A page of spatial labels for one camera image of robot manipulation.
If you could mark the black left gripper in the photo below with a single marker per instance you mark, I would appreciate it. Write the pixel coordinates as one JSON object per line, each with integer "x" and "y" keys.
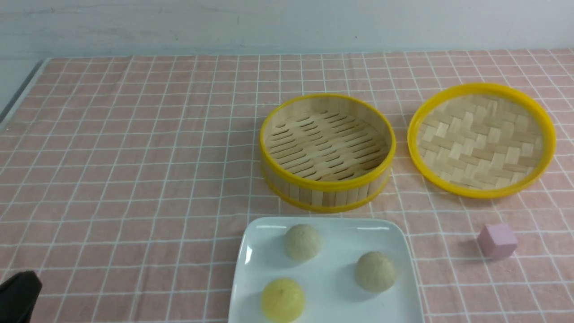
{"x": 18, "y": 296}

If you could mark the yellow steamed bun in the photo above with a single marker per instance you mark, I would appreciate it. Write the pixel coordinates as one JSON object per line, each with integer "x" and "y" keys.
{"x": 283, "y": 300}

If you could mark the white steamed bun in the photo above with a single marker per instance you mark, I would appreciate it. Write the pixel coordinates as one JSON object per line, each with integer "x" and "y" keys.
{"x": 374, "y": 272}
{"x": 302, "y": 242}

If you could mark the white square plate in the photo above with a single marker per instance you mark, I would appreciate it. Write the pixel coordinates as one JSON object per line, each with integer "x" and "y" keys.
{"x": 332, "y": 295}

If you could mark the pink checkered tablecloth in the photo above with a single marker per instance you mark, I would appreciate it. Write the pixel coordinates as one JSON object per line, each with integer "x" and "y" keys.
{"x": 127, "y": 183}

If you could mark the yellow-rimmed bamboo steamer basket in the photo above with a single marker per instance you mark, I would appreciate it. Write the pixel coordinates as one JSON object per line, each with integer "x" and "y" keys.
{"x": 326, "y": 152}

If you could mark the yellow-rimmed woven steamer lid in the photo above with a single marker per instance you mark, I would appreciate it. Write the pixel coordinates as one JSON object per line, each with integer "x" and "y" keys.
{"x": 481, "y": 140}

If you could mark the pink cube block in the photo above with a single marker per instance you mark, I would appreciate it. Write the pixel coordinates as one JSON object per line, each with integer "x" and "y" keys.
{"x": 497, "y": 241}

